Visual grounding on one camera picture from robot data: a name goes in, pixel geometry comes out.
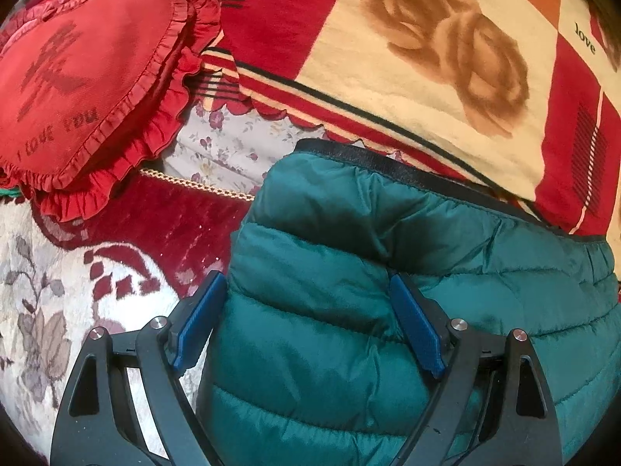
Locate green puffer jacket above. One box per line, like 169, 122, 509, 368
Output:
194, 138, 621, 466

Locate red cream rose-print blanket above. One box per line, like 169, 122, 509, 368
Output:
201, 0, 621, 236

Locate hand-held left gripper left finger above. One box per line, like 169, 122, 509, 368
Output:
49, 271, 229, 466

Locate plush red white floral blanket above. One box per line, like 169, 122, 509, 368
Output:
0, 167, 253, 457

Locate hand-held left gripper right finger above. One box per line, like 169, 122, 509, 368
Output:
383, 272, 566, 466

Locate floral bedsheet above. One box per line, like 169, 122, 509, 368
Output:
167, 102, 403, 200

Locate red heart-shaped ruffled pillow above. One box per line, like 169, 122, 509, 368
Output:
29, 0, 224, 224
0, 0, 190, 190

